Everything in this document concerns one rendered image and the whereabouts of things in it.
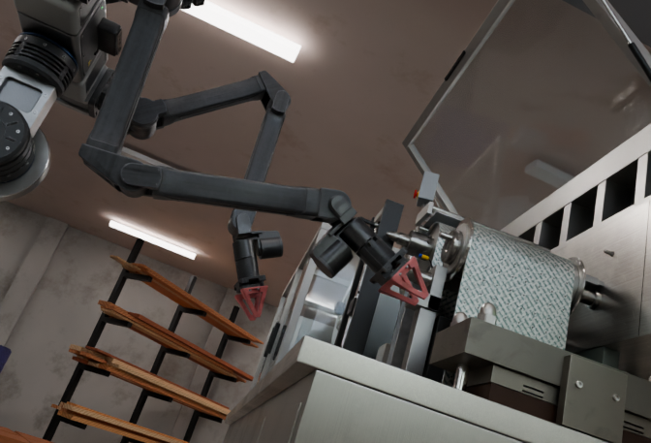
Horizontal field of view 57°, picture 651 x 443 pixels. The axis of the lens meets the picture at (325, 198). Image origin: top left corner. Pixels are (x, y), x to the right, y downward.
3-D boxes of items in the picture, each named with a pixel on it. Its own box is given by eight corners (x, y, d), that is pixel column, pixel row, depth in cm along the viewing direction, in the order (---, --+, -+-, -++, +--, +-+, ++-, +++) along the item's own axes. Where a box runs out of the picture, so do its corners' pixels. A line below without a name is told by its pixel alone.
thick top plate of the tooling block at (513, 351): (428, 363, 109) (436, 332, 112) (629, 435, 112) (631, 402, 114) (464, 352, 95) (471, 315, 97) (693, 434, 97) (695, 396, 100)
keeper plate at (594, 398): (554, 425, 93) (564, 356, 98) (613, 445, 94) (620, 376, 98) (564, 424, 91) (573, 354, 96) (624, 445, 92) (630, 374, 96)
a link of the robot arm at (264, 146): (265, 104, 181) (274, 86, 171) (284, 111, 182) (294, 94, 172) (223, 235, 163) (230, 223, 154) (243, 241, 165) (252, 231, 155)
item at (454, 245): (440, 247, 135) (454, 222, 131) (448, 250, 135) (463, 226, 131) (440, 268, 129) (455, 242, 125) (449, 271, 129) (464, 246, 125)
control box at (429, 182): (411, 205, 199) (418, 179, 203) (430, 209, 198) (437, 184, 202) (413, 195, 193) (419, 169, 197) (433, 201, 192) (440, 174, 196)
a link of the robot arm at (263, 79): (267, 79, 183) (275, 62, 174) (286, 118, 181) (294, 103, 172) (122, 118, 165) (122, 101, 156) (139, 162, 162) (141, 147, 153)
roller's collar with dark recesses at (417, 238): (401, 256, 158) (407, 234, 160) (421, 264, 158) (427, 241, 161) (409, 248, 152) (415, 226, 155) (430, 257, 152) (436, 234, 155)
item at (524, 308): (446, 348, 116) (465, 261, 123) (558, 388, 117) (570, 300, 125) (447, 347, 115) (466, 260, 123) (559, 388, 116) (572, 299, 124)
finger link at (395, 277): (418, 307, 112) (383, 270, 113) (407, 314, 118) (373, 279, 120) (442, 282, 114) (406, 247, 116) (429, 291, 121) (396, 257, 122)
